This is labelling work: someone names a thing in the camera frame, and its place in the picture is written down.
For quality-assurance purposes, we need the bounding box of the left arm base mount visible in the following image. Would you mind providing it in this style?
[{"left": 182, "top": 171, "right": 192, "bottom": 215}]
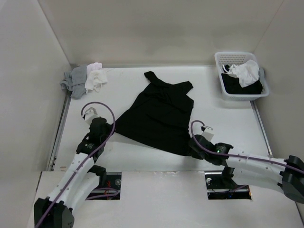
[{"left": 87, "top": 172, "right": 122, "bottom": 200}]

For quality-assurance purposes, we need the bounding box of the black tank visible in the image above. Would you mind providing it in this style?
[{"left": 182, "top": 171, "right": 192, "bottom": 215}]
[
  {"left": 221, "top": 72, "right": 263, "bottom": 95},
  {"left": 115, "top": 71, "right": 194, "bottom": 156}
]

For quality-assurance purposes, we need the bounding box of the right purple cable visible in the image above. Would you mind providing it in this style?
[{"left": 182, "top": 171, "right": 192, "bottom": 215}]
[{"left": 190, "top": 120, "right": 304, "bottom": 175}]

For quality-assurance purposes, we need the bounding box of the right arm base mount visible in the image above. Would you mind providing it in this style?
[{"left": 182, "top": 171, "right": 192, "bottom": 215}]
[{"left": 204, "top": 167, "right": 251, "bottom": 200}]

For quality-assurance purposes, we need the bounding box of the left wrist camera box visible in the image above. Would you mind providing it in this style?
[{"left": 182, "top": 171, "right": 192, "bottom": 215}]
[{"left": 83, "top": 107, "right": 98, "bottom": 125}]

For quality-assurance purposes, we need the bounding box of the white plastic basket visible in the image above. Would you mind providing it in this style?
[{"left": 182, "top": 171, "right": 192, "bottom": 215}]
[{"left": 214, "top": 51, "right": 270, "bottom": 101}]

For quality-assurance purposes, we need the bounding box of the purple cable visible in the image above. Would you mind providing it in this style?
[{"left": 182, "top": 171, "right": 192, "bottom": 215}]
[
  {"left": 190, "top": 120, "right": 304, "bottom": 175},
  {"left": 34, "top": 101, "right": 119, "bottom": 228}
]

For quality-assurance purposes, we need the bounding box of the grey tank top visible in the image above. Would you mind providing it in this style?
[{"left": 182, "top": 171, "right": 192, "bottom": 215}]
[{"left": 60, "top": 65, "right": 87, "bottom": 100}]

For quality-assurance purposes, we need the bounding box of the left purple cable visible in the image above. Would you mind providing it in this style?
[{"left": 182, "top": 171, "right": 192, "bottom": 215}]
[{"left": 34, "top": 101, "right": 119, "bottom": 228}]

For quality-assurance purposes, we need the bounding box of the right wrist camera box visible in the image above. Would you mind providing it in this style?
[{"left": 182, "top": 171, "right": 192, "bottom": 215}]
[{"left": 201, "top": 126, "right": 214, "bottom": 141}]

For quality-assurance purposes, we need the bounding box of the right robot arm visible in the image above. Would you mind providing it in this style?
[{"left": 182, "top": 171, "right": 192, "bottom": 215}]
[{"left": 189, "top": 135, "right": 304, "bottom": 204}]

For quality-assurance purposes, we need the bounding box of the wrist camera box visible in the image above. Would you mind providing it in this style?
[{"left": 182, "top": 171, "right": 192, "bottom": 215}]
[
  {"left": 201, "top": 126, "right": 214, "bottom": 141},
  {"left": 83, "top": 107, "right": 98, "bottom": 125}
]

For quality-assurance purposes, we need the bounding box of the white tank top in basket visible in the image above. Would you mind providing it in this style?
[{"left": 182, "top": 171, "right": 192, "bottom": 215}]
[{"left": 222, "top": 60, "right": 260, "bottom": 88}]

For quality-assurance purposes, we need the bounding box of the white tank top on table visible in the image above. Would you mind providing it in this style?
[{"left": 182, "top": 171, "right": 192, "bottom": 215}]
[{"left": 85, "top": 62, "right": 108, "bottom": 94}]

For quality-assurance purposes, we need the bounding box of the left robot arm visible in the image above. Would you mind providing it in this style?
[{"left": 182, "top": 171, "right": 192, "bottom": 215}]
[{"left": 34, "top": 117, "right": 113, "bottom": 228}]

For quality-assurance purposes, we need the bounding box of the black tank top in basket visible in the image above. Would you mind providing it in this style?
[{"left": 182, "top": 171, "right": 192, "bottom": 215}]
[{"left": 221, "top": 72, "right": 263, "bottom": 95}]

